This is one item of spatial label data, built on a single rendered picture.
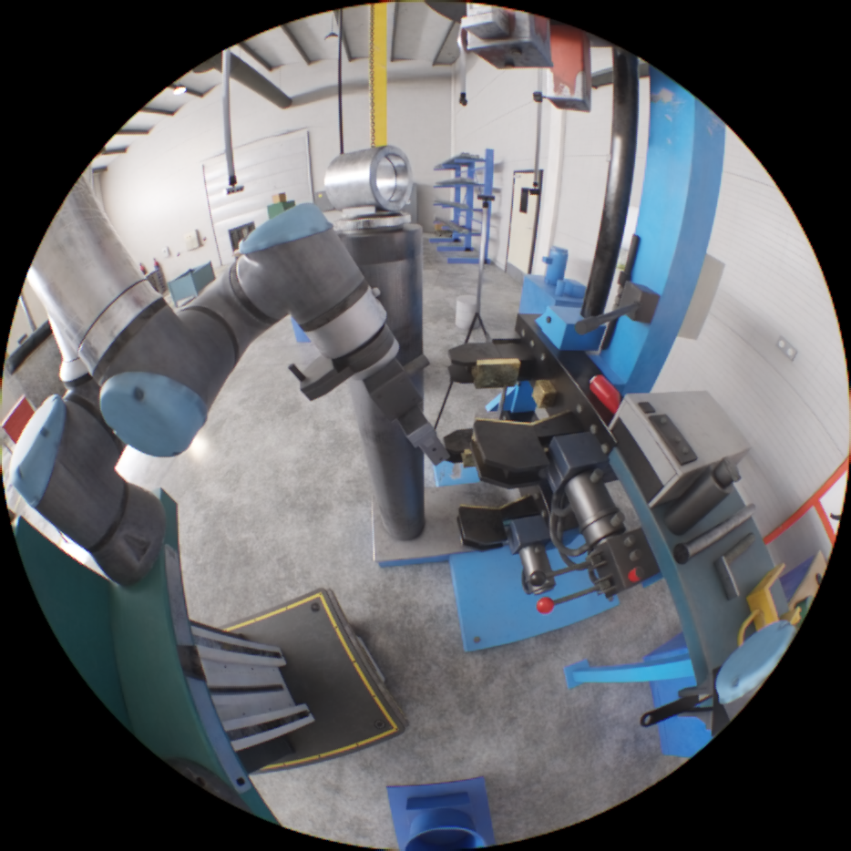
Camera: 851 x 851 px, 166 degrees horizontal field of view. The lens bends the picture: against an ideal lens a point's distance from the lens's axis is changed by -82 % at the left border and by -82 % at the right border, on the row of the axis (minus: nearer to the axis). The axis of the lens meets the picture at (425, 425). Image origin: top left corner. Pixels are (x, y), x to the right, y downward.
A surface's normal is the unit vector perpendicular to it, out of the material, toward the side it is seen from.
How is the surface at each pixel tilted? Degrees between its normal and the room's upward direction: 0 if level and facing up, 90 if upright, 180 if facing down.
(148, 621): 0
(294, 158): 90
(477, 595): 0
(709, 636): 0
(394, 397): 83
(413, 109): 90
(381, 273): 90
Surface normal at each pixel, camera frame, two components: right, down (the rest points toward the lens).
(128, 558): 0.80, 0.11
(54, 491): 0.89, 0.33
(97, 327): 0.63, 0.39
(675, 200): -0.99, 0.09
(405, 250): 0.72, 0.49
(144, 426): 0.16, 0.75
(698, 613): 0.00, -0.70
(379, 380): -0.41, -0.60
